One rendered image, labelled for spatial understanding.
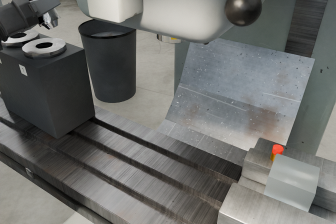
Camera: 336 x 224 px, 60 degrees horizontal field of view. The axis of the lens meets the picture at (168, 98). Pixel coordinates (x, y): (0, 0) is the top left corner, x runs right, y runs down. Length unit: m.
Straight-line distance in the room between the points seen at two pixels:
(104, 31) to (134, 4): 2.44
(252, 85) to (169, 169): 0.31
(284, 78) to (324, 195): 0.34
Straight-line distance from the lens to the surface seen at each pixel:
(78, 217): 0.67
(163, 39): 0.40
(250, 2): 0.25
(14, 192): 2.06
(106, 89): 2.53
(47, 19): 0.67
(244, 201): 0.44
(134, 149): 0.66
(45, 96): 0.66
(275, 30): 0.76
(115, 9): 0.29
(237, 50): 0.79
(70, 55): 0.67
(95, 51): 2.36
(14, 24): 0.63
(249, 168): 0.51
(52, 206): 1.90
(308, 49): 0.75
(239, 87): 0.78
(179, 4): 0.29
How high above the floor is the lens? 1.43
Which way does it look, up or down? 33 degrees down
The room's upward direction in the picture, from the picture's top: straight up
